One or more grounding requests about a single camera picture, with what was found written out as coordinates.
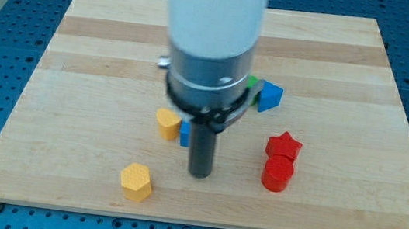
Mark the wooden board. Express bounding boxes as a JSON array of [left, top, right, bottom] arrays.
[[0, 0, 409, 229]]

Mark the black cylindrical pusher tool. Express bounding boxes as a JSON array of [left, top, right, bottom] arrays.
[[188, 122, 217, 179]]

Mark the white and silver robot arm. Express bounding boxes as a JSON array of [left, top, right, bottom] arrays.
[[165, 0, 269, 134]]

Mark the blue triangle block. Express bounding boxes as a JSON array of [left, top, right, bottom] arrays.
[[258, 81, 284, 112]]

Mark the green star block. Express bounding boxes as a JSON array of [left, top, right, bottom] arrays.
[[247, 75, 259, 106]]

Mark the yellow heart block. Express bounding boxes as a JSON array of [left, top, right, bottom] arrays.
[[156, 108, 182, 140]]

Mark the blue cube block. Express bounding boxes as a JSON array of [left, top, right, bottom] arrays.
[[179, 121, 191, 147]]

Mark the red cylinder block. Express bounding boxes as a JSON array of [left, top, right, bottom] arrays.
[[261, 155, 295, 193]]

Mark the red star block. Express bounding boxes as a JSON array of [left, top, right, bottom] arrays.
[[265, 132, 303, 162]]

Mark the yellow hexagon block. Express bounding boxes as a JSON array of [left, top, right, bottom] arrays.
[[120, 163, 152, 202]]

